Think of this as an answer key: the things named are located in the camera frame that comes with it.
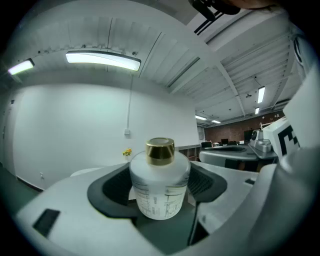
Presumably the white oval marble table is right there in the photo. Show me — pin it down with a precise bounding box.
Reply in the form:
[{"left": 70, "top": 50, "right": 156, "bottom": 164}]
[{"left": 69, "top": 161, "right": 131, "bottom": 178}]

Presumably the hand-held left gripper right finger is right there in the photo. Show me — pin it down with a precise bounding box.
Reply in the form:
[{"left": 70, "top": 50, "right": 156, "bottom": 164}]
[{"left": 174, "top": 161, "right": 312, "bottom": 256}]

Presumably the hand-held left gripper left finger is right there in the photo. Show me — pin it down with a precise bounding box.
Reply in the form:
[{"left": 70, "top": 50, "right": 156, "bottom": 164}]
[{"left": 14, "top": 161, "right": 161, "bottom": 256}]

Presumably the white wall conduit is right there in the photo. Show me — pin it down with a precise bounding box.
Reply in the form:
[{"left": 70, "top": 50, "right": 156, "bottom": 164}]
[{"left": 126, "top": 74, "right": 134, "bottom": 130}]

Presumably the wooden side desk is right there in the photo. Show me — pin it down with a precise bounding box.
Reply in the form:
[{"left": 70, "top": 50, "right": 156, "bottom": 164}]
[{"left": 178, "top": 144, "right": 202, "bottom": 162}]

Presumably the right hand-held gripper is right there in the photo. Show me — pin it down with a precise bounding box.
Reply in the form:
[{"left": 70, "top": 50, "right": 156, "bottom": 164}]
[{"left": 199, "top": 117, "right": 301, "bottom": 173}]

